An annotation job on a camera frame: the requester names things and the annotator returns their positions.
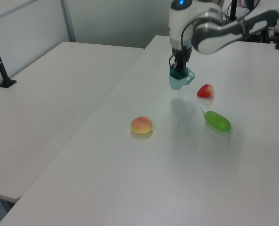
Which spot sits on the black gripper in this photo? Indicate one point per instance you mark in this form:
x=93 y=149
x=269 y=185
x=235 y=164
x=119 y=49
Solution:
x=183 y=53

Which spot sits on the teal hexagonal plastic mug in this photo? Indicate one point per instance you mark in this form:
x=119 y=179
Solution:
x=179 y=78

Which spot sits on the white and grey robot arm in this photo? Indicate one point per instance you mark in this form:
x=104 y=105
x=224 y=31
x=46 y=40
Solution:
x=207 y=30

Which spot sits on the red toy strawberry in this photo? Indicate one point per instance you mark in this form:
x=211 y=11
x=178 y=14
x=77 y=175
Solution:
x=205 y=91

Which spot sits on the green toy cucumber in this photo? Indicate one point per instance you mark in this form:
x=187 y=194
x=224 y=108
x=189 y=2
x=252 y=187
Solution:
x=218 y=121

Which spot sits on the yellow-pink toy peach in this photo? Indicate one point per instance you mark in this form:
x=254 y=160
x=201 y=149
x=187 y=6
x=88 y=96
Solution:
x=141 y=125

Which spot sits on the thin black background pole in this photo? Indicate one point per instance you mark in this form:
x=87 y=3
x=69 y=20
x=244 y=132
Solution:
x=233 y=9

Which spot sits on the black equipment box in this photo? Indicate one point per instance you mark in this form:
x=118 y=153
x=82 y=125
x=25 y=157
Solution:
x=259 y=36

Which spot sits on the white side table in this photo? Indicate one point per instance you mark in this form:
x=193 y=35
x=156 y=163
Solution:
x=47 y=101

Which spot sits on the grey metal partition post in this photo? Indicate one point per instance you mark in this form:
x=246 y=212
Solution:
x=68 y=21

